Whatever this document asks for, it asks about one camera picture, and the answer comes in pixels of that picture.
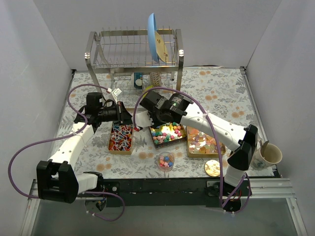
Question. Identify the teal white cup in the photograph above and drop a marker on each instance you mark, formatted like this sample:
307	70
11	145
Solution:
137	80

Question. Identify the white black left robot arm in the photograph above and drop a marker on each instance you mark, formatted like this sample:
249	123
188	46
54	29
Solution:
69	152

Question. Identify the beige paper cup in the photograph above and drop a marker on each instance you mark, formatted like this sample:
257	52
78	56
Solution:
272	156

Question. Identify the clear plastic jar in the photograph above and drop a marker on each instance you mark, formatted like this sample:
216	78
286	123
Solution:
165	161

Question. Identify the gold tin with lollipops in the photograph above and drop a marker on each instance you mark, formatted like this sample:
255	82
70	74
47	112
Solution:
121	139

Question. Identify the black tin with star candies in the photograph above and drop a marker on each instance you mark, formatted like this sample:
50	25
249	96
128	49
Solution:
168	134

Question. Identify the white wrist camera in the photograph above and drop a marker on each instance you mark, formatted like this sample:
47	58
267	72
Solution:
114	94
143	120

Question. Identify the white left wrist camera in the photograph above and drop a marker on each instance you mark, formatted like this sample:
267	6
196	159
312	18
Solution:
114	94

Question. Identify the stainless steel dish rack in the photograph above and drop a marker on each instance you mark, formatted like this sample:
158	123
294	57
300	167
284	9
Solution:
120	53

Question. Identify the floral table mat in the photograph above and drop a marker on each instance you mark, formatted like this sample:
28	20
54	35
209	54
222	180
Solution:
222	92

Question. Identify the green bowl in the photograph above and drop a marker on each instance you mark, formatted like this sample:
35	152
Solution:
148	87

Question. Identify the blue plate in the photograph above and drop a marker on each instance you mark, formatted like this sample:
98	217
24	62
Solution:
151	29

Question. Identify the gold jar lid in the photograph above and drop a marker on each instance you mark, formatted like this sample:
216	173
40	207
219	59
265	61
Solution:
212	168

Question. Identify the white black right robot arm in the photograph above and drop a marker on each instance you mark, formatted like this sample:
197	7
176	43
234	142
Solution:
181	108

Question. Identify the gold tin with popsicle candies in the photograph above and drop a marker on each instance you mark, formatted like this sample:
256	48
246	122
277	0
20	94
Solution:
200	145

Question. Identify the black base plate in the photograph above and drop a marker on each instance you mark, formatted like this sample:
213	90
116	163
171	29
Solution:
200	191

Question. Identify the beige patterned plate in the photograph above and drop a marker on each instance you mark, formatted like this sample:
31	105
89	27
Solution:
161	48

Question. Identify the patterned paper cup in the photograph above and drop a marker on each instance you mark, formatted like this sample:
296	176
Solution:
155	78

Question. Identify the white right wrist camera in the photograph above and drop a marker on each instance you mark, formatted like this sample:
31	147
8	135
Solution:
143	120

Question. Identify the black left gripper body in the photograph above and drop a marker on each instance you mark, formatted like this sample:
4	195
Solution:
120	113

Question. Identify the aluminium frame rail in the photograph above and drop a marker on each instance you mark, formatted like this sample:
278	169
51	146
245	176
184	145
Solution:
164	207

